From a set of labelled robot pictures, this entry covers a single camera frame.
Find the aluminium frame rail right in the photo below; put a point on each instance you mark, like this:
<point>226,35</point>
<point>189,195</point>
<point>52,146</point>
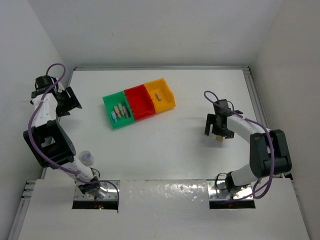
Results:
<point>255,98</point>

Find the clear tape roll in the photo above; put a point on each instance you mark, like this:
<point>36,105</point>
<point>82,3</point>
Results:
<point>86,158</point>

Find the green plastic bin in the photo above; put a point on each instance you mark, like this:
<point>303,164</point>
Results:
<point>112,100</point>

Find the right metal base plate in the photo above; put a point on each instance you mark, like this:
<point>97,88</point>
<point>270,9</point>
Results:
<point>217,191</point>

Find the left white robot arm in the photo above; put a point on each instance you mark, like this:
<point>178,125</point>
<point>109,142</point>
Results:
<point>48,136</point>

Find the red plastic bin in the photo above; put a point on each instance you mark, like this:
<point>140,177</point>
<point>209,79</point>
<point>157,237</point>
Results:
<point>140,102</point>

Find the pink correction tape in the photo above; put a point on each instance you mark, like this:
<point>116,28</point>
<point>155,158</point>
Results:
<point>127,113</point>

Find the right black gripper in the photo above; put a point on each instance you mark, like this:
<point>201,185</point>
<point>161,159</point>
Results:
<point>212,120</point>

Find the metal base plate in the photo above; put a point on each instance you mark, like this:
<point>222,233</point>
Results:
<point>217,191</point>
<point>106,192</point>

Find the aluminium frame rail back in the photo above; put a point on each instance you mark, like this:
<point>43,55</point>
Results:
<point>168,67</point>

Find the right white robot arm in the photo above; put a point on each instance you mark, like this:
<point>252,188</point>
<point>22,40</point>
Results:
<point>268,149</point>

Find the yellow plastic bin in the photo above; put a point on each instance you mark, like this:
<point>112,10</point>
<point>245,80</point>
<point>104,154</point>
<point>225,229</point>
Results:
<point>161,95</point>

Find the blue correction tape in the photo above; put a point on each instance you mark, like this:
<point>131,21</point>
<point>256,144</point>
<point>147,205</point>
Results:
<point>114,116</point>

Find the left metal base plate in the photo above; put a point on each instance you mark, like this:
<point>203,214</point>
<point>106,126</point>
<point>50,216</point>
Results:
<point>106,192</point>

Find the aluminium frame rail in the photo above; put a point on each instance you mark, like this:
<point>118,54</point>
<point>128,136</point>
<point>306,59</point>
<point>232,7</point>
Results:
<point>168,67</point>
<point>255,98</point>

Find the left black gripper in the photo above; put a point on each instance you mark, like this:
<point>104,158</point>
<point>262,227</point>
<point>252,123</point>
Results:
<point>72,103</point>

